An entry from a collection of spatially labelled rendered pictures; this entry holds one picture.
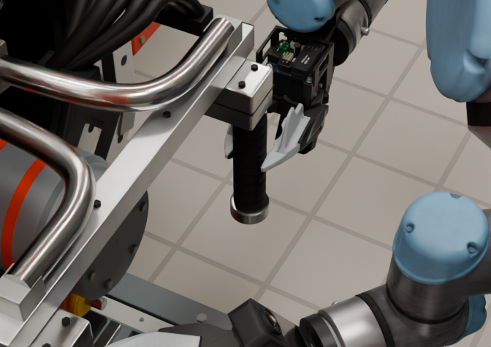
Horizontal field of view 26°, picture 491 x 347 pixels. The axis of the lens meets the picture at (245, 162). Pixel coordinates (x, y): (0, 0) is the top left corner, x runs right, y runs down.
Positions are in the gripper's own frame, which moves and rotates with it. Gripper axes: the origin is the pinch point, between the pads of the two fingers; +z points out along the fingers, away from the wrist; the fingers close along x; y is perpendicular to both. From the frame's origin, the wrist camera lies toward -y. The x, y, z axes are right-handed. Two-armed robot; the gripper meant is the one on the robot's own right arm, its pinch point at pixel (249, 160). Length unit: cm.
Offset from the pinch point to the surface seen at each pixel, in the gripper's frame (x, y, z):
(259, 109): 1.5, 9.0, 1.0
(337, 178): -16, -83, -74
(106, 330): -31, -65, -10
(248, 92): 0.9, 12.0, 2.1
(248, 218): 0.8, -7.1, 2.0
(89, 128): -25.3, -11.5, -5.8
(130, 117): -20.2, -9.1, -7.7
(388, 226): -1, -83, -66
